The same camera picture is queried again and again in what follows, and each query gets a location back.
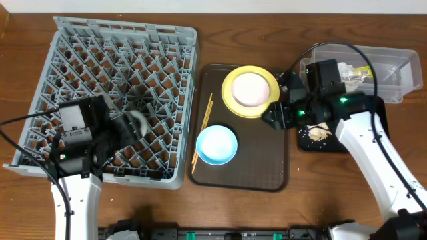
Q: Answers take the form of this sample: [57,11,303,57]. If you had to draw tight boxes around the rice and nut scraps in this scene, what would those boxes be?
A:
[298,123,332,143]

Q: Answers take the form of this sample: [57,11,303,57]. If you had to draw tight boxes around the white pink bowl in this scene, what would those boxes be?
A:
[231,73,270,107]

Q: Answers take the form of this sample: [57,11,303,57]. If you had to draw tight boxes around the yellow round plate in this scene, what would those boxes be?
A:
[221,65,280,119]

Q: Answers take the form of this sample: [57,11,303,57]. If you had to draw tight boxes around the small white cup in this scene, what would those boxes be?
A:
[130,110,149,137]

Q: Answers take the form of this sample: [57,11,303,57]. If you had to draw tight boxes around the green snack wrapper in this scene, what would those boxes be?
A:
[337,62,373,82]

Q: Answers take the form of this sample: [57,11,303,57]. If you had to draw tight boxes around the wooden chopstick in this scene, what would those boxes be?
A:
[191,93,213,165]
[191,102,214,174]

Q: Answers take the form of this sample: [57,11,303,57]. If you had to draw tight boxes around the light blue bowl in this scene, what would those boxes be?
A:
[199,125,238,166]

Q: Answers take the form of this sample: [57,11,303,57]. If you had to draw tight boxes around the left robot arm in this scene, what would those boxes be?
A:
[47,95,147,239]

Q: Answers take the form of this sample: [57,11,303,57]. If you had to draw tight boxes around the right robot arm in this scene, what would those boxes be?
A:
[262,59,426,239]

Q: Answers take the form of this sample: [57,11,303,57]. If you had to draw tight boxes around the black waste tray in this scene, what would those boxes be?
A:
[297,97,390,153]

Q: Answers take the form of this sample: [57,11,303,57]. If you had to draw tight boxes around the grey plastic dishwasher rack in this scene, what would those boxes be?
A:
[19,17,199,190]

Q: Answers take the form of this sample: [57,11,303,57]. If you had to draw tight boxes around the brown plastic serving tray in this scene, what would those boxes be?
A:
[187,64,290,193]

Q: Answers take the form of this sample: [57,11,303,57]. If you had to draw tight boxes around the clear plastic bin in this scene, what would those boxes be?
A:
[300,45,423,104]

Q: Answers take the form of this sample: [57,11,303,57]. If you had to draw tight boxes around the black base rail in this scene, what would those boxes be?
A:
[98,219,330,240]

